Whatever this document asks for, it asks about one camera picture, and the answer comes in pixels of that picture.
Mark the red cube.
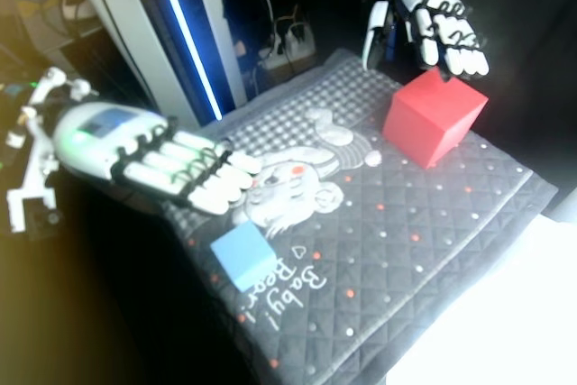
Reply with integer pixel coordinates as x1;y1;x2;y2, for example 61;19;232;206
381;69;490;170

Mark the blue cube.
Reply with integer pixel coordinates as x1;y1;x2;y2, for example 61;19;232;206
210;221;278;293

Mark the white power strip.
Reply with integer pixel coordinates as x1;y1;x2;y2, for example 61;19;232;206
259;19;316;71

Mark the grey quilt with bear print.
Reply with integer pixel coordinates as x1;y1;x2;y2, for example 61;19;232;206
160;49;560;385

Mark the white tower with blue light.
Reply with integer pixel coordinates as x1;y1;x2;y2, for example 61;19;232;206
62;0;249;127

